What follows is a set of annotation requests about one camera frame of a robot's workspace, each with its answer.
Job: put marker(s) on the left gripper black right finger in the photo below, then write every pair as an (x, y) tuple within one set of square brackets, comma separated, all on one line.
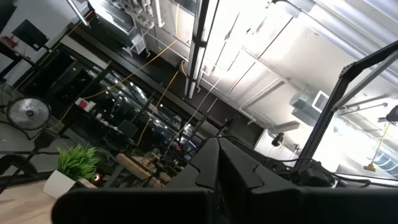
[(242, 174)]

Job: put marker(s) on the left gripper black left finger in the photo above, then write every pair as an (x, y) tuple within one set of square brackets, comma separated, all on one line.
[(200, 171)]

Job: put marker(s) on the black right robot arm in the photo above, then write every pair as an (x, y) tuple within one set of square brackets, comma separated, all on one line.
[(314, 175)]

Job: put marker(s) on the black spotlight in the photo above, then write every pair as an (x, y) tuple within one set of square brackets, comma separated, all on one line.
[(392, 114), (277, 140)]

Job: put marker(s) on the wooden bench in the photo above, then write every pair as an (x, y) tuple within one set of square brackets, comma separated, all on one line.
[(133, 166)]

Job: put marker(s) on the white ceiling air vent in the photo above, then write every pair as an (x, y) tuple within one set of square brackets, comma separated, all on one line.
[(320, 101)]

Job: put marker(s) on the long ceiling light fixture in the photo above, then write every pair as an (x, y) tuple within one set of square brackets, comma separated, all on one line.
[(196, 62)]

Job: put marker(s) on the green plant in white pot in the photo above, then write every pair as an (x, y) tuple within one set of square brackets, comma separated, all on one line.
[(76, 161)]

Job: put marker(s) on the yellow hanging power outlet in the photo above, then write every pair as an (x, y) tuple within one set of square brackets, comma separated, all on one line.
[(370, 167)]

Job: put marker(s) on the red and white box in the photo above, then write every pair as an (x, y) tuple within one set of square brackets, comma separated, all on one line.
[(82, 104)]

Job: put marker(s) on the metal floor fan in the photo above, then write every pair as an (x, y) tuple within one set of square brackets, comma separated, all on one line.
[(28, 113)]

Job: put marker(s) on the black wall monitor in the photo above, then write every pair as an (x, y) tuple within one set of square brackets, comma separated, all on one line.
[(29, 34)]

